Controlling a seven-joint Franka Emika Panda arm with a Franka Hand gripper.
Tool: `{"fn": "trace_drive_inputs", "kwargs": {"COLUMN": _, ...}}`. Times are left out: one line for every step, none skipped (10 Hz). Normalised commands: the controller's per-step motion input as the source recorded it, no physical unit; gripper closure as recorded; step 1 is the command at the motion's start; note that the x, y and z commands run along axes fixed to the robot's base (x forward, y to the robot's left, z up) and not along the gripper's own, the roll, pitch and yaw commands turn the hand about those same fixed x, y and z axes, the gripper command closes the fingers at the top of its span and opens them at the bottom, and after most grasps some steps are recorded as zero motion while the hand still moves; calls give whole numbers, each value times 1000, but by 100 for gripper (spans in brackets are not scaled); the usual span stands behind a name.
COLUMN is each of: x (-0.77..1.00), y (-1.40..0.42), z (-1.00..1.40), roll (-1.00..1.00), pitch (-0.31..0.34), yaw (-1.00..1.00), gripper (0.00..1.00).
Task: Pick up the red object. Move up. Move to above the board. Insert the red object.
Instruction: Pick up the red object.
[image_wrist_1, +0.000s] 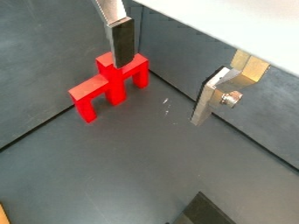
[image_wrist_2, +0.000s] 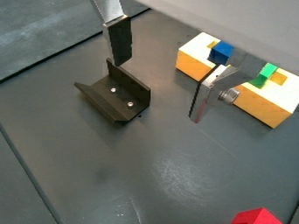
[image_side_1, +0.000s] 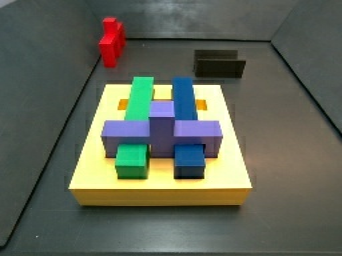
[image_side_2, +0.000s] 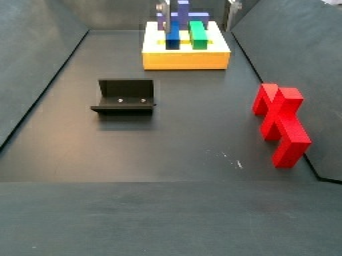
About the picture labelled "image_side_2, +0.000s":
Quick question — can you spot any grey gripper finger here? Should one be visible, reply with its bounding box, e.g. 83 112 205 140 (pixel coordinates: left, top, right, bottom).
157 0 171 33
226 0 242 30

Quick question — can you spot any purple cross-shaped block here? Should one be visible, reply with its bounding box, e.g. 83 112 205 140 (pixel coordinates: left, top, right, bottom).
171 0 210 30

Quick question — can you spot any red cross-shaped block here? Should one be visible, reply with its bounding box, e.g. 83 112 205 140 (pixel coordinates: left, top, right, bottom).
253 83 311 168

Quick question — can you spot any green bar block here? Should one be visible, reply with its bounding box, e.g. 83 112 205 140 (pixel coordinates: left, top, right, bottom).
189 21 209 50

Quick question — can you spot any blue bar block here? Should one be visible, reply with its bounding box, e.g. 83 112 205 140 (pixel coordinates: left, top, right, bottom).
166 21 181 50

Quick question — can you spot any yellow base board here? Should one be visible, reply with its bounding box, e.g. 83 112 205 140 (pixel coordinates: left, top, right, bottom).
142 21 231 70

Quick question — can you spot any black angle bracket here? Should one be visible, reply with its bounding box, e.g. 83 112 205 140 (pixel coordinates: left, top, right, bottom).
91 79 155 113

